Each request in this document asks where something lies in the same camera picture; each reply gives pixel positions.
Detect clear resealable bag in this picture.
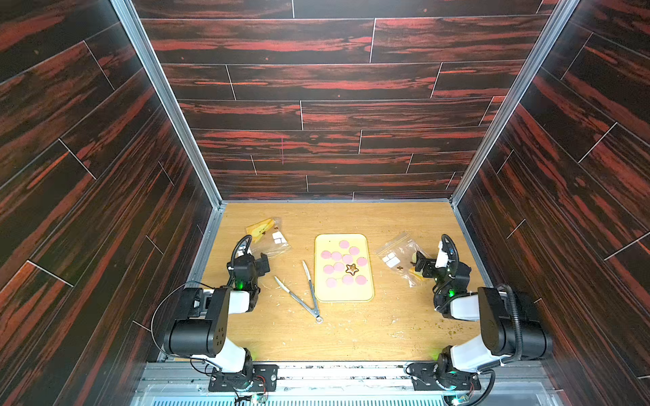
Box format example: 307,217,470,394
377,233,429,288
245,218,291,257

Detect metal tongs white tips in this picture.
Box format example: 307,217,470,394
273,260,324,324

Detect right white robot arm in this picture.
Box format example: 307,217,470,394
415,250,554,387

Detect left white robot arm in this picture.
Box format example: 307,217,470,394
162,254,270,379

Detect yellow plastic tray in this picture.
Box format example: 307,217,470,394
314,233,375,303

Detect star shaped brown cookie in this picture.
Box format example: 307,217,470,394
345,263,359,277

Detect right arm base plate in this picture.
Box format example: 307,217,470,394
404,362,482,392

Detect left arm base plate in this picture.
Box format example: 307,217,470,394
208,363,279,392

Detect front aluminium rail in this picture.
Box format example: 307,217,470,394
130,361,568,405

